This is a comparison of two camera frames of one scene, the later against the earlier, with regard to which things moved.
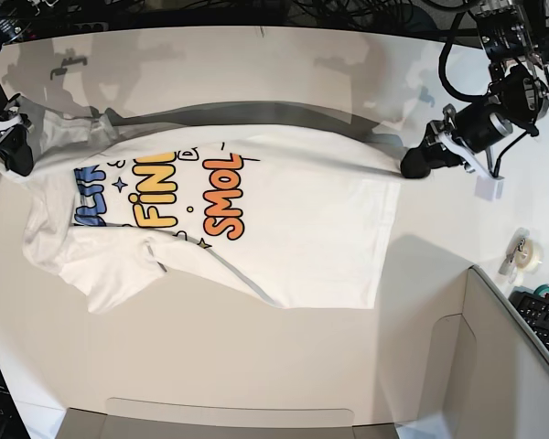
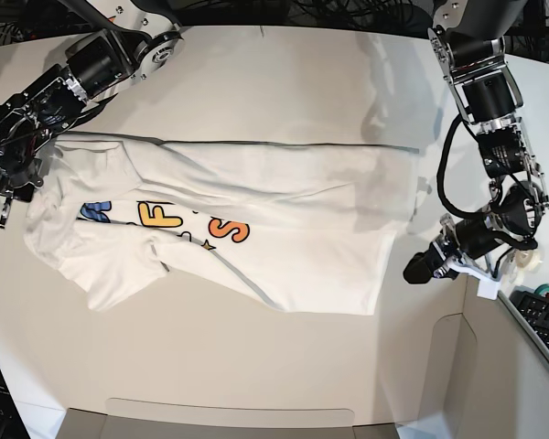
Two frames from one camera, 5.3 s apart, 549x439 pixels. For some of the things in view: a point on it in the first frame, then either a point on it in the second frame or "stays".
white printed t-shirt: x=285 y=219 stays
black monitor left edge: x=1 y=418 stays
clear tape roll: x=523 y=254 stays
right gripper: x=473 y=129 to x=468 y=238
